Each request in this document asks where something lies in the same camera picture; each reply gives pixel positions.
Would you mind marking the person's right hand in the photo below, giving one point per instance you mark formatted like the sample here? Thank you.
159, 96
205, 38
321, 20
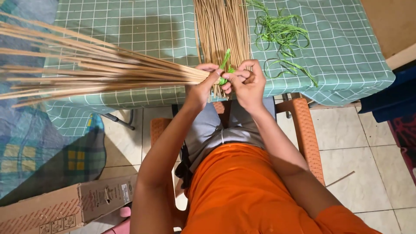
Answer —
250, 89

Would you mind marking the person's left hand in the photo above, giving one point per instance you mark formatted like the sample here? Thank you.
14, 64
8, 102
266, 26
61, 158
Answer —
198, 92

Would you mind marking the green raffia strip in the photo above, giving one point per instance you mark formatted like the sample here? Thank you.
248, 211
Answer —
292, 66
225, 60

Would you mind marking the bundle of broom sticks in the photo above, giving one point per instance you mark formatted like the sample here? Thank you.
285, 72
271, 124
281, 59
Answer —
97, 70

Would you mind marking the person's grey shorts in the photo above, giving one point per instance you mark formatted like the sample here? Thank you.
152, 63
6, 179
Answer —
211, 130

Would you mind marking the black metal table leg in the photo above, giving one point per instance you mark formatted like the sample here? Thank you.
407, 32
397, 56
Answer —
118, 121
287, 107

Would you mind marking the tangle of green raffia strands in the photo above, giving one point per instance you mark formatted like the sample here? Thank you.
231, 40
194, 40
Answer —
279, 31

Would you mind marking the loose pile of broom sticks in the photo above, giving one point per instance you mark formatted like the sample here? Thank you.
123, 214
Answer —
221, 29

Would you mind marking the orange woven plastic chair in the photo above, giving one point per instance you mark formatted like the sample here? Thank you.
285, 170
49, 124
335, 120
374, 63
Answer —
307, 136

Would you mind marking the black pouch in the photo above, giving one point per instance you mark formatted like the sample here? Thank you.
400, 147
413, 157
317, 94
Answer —
184, 165

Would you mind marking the green checked tablecloth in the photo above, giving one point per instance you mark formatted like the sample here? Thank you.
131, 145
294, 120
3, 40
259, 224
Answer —
146, 26

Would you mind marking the person's orange shirt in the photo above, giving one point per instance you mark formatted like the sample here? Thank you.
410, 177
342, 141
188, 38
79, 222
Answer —
240, 191

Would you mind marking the single thin stick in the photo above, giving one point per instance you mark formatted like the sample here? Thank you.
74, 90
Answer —
340, 179

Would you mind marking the dark blue cloth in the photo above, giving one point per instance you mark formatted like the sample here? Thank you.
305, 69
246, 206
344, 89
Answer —
390, 97

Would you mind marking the pink plastic stool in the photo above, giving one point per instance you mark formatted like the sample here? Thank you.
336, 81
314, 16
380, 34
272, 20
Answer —
122, 224

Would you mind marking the brown wooden board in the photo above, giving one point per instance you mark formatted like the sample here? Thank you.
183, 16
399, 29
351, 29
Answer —
390, 22

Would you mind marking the red and black rug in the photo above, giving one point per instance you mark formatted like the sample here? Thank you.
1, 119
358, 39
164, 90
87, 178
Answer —
406, 139

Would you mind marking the blue plaid blanket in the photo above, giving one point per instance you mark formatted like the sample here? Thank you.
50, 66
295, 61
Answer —
35, 143

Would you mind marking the brown cardboard box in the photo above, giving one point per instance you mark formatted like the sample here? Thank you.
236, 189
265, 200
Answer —
65, 208

